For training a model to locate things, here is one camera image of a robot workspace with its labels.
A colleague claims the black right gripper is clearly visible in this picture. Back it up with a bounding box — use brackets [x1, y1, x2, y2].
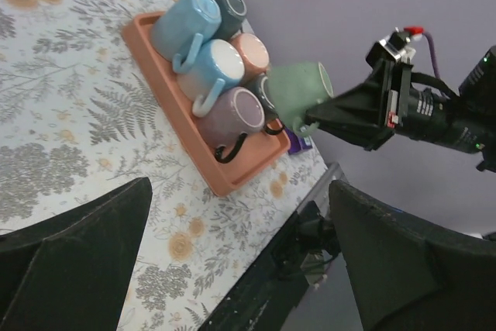
[305, 63, 456, 151]

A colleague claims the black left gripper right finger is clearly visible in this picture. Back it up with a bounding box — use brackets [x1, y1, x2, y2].
[329, 181, 495, 330]

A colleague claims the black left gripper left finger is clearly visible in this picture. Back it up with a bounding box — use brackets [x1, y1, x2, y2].
[1, 178, 153, 330]

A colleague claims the green ceramic mug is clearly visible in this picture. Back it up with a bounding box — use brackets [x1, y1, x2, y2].
[267, 62, 333, 137]

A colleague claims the purple ceramic mug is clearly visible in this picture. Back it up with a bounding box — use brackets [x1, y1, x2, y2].
[196, 87, 265, 164]

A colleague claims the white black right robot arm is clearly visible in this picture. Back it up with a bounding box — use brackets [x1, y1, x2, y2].
[304, 47, 495, 171]

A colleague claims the dark grey mug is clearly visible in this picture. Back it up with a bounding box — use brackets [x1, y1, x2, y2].
[244, 74, 284, 136]

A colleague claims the peach pink mug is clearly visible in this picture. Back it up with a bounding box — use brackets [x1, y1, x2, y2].
[229, 33, 270, 77]

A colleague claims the blue white gradient mug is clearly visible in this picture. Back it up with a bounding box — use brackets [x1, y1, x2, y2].
[172, 39, 245, 118]

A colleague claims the dark teal mug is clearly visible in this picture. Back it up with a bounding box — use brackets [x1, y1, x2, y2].
[212, 0, 247, 41]

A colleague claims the light blue mug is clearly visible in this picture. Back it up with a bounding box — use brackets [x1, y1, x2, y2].
[150, 0, 222, 74]

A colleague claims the purple small packet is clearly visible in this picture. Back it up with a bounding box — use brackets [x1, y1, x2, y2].
[285, 129, 313, 155]

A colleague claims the terracotta pink tray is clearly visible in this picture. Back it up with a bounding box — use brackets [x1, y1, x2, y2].
[122, 12, 290, 197]

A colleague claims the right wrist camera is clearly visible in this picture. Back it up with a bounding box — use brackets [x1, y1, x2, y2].
[365, 26, 424, 67]

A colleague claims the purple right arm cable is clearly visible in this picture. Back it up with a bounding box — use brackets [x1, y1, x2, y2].
[421, 31, 443, 80]

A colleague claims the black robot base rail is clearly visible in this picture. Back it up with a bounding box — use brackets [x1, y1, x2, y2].
[198, 201, 340, 330]

